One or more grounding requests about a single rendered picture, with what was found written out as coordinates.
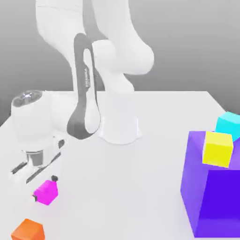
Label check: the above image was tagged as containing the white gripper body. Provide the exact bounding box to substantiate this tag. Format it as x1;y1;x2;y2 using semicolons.
8;151;65;187

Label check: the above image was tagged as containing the small magenta cube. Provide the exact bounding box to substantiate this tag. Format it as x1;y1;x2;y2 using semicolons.
33;179;59;206

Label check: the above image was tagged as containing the small orange cube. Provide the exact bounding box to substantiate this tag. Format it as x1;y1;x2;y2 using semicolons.
10;218;46;240

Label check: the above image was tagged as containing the small yellow cube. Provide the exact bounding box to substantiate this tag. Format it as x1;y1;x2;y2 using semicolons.
202;131;234;168

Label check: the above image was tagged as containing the small cyan cube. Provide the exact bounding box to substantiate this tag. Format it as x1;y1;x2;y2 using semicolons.
215;111;240;143

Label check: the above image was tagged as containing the large purple box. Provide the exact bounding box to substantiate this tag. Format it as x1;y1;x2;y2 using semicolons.
180;130;240;239

